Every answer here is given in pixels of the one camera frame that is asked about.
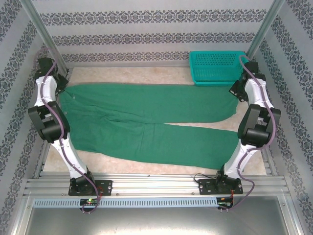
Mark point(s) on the green long pants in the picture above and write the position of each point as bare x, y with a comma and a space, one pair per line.
146, 110

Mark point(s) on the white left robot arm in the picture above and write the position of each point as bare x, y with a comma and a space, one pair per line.
71, 156

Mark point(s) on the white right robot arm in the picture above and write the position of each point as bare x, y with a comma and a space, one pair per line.
240, 156

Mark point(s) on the teal plastic basket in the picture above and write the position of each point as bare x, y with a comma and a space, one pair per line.
215, 68

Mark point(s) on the small controller board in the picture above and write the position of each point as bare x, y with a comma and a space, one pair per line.
223, 202
89, 202

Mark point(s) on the steel sheet panel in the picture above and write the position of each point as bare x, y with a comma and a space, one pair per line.
156, 220

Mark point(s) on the aluminium frame post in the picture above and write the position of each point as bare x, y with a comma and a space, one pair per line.
265, 27
41, 27

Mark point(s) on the aluminium back rail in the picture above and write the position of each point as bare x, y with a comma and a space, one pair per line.
127, 65

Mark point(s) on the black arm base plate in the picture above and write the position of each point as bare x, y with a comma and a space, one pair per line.
106, 187
206, 187

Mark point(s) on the aluminium front rail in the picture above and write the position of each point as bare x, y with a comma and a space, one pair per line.
156, 186

